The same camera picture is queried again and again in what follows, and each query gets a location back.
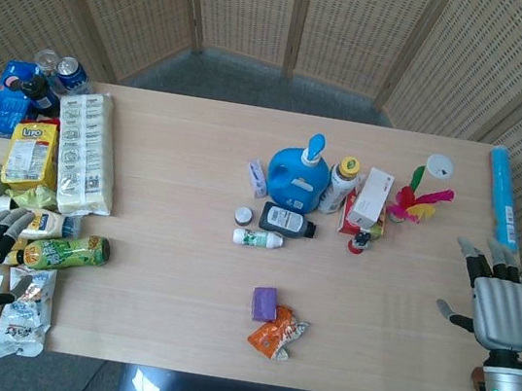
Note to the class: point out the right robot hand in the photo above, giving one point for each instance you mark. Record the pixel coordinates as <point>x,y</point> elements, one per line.
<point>501,312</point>

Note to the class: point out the colourful feather toy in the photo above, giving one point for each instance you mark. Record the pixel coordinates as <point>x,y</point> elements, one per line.
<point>409,205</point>

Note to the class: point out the brown wooden item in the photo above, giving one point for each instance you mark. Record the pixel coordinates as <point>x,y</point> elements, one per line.
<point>476,380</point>

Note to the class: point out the white foil snack bag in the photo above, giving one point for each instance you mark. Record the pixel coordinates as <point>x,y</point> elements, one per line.
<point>26,322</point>

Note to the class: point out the white mayonnaise bottle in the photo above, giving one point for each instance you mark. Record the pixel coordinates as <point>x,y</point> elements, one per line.
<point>50,224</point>

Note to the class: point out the crumpled yellow-green bag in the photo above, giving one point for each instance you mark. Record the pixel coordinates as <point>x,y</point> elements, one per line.
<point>37,197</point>

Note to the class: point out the light blue roll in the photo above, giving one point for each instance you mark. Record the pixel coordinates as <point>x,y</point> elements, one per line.
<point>501,197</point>

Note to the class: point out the yellow Lipo snack bag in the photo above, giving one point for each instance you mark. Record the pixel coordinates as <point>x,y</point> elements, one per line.
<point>28,156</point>

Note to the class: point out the small red black figure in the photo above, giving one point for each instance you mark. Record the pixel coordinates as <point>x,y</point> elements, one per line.
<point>359,242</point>

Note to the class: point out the white round disc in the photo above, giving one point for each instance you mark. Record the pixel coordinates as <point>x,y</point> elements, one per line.
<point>440,165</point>

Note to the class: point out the large white wrapped package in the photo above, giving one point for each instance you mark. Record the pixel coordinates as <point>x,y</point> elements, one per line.
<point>85,154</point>

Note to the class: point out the blue Oreo box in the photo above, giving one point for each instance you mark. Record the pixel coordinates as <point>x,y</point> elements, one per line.
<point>4,108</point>

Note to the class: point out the white box red print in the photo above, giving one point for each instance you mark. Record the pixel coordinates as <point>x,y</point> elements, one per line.
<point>371,197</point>

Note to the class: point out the red yellow carton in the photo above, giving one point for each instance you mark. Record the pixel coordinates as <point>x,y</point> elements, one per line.
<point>346,223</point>

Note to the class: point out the dark bottle blue label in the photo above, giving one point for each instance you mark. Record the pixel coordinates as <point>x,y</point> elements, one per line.
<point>38,93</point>

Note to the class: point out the white bottle yellow-green cap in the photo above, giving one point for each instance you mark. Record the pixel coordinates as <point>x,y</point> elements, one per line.
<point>339,187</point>

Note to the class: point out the blue drink can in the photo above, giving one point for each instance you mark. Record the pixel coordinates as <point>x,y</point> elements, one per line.
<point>72,76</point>

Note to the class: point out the clear plastic cup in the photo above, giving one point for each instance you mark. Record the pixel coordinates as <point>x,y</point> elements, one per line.
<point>46,61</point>

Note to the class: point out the orange snack bag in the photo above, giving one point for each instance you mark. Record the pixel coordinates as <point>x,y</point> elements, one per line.
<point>271,337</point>

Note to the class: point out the dark grey bottle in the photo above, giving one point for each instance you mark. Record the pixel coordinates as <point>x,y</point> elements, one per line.
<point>287,220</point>

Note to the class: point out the purple block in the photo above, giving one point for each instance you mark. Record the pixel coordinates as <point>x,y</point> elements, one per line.
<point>264,304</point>

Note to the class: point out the blue detergent pump bottle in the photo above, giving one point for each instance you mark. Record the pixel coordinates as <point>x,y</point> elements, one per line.
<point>295,181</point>

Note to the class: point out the white bottle green print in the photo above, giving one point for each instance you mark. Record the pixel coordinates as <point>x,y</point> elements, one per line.
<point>257,238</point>

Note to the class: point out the small round grey jar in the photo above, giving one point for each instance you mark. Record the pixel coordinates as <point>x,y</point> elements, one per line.
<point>242,216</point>

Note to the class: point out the small lilac box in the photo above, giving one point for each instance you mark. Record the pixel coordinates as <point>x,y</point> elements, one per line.
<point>256,180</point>

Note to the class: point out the bamboo folding screen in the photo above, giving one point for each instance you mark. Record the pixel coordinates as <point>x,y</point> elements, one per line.
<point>250,7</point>

